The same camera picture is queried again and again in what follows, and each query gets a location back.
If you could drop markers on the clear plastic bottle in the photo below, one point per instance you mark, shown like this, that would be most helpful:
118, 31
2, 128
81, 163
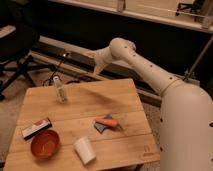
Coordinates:
60, 90

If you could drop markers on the black and white box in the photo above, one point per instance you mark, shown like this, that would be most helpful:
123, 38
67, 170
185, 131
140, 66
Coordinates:
35, 128

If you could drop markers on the metal tripod leg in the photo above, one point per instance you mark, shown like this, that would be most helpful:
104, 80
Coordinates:
198, 60

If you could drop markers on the orange handled tool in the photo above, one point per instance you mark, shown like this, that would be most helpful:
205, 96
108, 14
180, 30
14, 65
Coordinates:
109, 122

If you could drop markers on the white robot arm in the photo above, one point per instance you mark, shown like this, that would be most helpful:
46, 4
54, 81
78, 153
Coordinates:
186, 120

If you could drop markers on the red ceramic bowl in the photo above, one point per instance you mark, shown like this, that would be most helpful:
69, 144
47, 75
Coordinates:
45, 144

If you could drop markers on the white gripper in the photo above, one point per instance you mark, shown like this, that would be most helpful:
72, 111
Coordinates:
102, 58

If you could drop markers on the black office chair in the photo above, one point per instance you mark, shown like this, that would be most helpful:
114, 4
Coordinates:
14, 55

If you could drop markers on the blue cloth piece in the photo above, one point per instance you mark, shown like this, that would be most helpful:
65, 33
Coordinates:
101, 127

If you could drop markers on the wooden table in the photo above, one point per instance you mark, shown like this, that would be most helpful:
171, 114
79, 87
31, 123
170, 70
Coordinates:
131, 144

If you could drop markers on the white paper cup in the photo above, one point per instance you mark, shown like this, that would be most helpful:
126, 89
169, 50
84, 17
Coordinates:
84, 149

